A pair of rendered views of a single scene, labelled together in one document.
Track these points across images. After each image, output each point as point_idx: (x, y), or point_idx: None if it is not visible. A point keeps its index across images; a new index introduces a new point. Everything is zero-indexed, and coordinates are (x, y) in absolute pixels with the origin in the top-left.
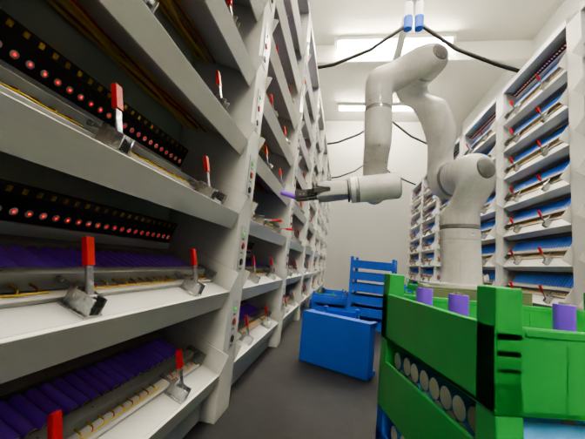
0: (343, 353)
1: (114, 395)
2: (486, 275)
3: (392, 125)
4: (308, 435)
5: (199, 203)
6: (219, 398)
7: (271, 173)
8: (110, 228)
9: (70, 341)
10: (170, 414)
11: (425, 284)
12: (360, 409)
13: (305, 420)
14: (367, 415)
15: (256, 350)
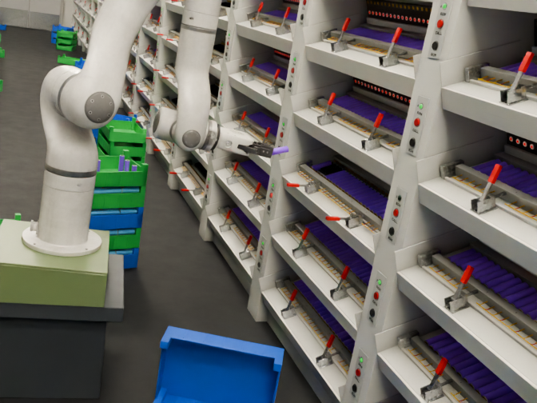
0: (200, 376)
1: (248, 234)
2: (33, 221)
3: (177, 47)
4: (185, 313)
5: (252, 154)
6: (251, 297)
7: (317, 128)
8: None
9: (224, 186)
10: (236, 253)
11: (104, 249)
12: (157, 345)
13: (195, 324)
14: (149, 341)
15: (316, 380)
